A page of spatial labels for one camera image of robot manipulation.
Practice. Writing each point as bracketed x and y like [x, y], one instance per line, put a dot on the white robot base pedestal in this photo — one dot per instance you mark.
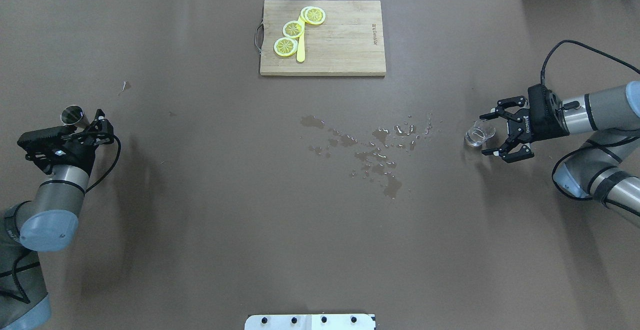
[311, 322]

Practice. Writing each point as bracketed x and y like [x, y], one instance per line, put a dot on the lemon slice near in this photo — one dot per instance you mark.
[313, 15]

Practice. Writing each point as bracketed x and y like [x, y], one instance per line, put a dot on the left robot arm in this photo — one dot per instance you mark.
[45, 224]

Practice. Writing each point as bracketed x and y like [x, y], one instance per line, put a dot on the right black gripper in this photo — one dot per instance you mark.
[534, 126]

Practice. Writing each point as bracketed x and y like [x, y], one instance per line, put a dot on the yellow plastic knife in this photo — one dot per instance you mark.
[301, 50]

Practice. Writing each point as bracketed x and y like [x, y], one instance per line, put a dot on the lemon slice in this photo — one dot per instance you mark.
[285, 46]
[293, 29]
[313, 15]

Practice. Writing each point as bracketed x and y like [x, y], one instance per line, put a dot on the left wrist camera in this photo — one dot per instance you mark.
[43, 143]

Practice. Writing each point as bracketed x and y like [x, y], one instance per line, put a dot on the clear glass cup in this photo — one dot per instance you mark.
[479, 133]

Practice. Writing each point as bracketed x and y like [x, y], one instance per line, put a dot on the lemon slice far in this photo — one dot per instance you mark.
[285, 46]

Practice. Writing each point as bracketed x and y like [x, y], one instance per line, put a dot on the lemon slice middle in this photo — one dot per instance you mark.
[293, 29]

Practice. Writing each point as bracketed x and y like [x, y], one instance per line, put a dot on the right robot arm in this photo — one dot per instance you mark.
[592, 172]

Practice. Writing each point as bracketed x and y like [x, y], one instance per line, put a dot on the wooden cutting board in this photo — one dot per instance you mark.
[350, 41]

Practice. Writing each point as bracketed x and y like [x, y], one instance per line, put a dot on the steel jigger measuring cup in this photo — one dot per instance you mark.
[74, 115]

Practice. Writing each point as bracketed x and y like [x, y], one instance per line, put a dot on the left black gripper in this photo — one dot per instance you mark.
[80, 154]

